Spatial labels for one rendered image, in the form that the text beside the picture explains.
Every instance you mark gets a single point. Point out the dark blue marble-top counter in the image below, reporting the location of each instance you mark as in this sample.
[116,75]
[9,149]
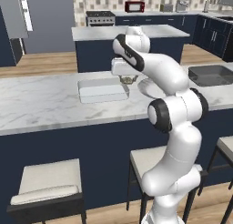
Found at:
[60,136]

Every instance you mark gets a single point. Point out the silver coffee machine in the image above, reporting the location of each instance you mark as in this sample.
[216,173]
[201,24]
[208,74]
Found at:
[182,5]

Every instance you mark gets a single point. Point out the red microwave oven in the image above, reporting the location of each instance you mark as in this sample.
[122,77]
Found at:
[134,6]

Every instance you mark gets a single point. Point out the grey sink basin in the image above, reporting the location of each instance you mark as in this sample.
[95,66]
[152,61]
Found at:
[210,75]

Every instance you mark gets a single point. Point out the grey bottle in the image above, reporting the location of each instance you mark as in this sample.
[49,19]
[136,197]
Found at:
[206,6]

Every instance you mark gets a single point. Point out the grey fridge door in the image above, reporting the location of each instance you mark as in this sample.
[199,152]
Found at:
[10,12]

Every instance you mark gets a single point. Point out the dark blue base cupboards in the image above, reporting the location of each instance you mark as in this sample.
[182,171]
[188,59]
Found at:
[170,21]

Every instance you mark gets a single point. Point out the grey toaster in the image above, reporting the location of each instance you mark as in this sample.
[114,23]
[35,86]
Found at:
[167,8]

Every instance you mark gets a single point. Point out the dark blue kitchen island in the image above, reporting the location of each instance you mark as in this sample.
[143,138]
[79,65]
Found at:
[97,45]

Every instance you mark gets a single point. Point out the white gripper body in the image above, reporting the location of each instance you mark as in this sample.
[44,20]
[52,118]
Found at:
[121,68]

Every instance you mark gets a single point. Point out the black dishwasher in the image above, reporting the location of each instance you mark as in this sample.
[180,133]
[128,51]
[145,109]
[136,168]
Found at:
[228,48]

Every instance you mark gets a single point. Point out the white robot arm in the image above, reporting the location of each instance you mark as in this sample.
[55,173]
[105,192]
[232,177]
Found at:
[179,118]

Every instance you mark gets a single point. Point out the dark blue tall cabinet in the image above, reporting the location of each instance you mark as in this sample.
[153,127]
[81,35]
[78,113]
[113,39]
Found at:
[6,51]

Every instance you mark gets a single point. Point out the steel oven with hob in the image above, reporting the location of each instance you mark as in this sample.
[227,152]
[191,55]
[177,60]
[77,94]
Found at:
[100,18]

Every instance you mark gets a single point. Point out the dark blue side cupboards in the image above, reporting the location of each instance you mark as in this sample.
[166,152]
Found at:
[212,36]

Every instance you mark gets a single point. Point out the white tupperware container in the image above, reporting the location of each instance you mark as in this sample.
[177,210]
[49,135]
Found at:
[101,91]

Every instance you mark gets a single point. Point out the black stool with white seat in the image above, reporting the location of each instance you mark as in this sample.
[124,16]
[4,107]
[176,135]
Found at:
[145,162]
[48,185]
[226,148]

